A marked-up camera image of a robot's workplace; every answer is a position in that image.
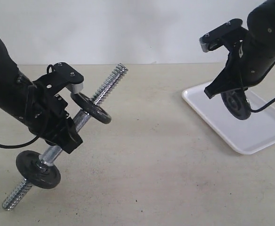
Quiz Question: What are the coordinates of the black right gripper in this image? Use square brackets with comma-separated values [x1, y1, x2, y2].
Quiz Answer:
[204, 28, 275, 98]

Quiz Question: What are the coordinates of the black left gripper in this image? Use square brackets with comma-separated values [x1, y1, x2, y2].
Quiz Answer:
[28, 94, 83, 155]

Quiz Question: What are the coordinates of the black weight plate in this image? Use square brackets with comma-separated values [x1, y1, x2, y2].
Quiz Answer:
[221, 90, 251, 121]

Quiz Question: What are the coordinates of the chrome dumbbell bar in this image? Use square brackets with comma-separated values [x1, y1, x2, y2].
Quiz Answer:
[2, 64, 128, 211]

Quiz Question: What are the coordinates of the black plate bar end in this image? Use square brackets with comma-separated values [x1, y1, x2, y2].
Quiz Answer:
[70, 92, 112, 124]

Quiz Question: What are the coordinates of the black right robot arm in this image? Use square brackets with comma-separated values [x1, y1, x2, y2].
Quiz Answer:
[199, 0, 275, 99]

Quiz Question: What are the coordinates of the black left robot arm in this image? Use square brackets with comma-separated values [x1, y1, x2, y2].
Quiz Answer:
[0, 39, 84, 153]

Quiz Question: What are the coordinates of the chrome spin-lock collar nut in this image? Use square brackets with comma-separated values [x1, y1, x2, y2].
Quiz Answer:
[35, 160, 49, 173]

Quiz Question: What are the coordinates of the white rectangular tray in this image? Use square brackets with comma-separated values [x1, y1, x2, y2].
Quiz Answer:
[182, 82, 275, 155]

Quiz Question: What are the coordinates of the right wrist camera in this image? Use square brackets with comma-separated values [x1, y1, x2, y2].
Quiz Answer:
[199, 18, 243, 53]

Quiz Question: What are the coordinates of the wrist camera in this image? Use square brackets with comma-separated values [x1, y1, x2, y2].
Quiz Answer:
[199, 18, 243, 53]
[33, 62, 84, 96]

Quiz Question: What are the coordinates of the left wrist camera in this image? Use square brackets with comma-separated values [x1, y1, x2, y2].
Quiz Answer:
[33, 62, 84, 96]

